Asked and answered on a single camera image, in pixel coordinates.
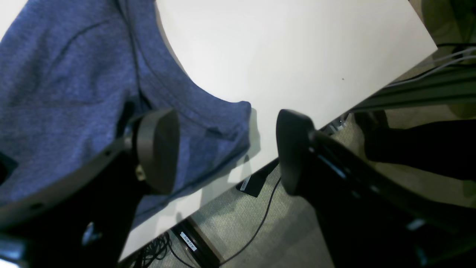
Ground black power strip under table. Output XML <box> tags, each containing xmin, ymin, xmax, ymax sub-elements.
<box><xmin>236</xmin><ymin>158</ymin><xmax>279</xmax><ymax>197</ymax></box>

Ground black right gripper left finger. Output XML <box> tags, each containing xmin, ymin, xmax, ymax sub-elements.
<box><xmin>0</xmin><ymin>108</ymin><xmax>180</xmax><ymax>268</ymax></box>

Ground dark blue t-shirt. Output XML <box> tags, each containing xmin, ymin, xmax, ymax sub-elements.
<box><xmin>0</xmin><ymin>0</ymin><xmax>251</xmax><ymax>227</ymax></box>

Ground black cable on floor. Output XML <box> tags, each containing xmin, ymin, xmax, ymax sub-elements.
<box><xmin>130</xmin><ymin>175</ymin><xmax>283</xmax><ymax>268</ymax></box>

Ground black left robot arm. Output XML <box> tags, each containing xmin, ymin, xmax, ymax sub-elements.
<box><xmin>353</xmin><ymin>111</ymin><xmax>476</xmax><ymax>181</ymax></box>

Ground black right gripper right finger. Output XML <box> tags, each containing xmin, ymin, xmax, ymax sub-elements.
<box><xmin>276</xmin><ymin>109</ymin><xmax>476</xmax><ymax>268</ymax></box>

